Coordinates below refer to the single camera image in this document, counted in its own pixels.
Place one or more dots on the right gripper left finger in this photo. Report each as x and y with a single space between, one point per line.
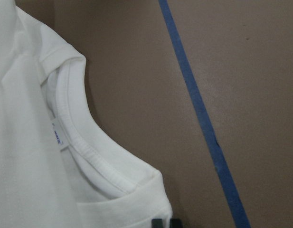
157 223

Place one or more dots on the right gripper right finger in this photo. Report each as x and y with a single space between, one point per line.
175 223

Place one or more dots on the white long-sleeve printed shirt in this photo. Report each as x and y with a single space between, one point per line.
58 168

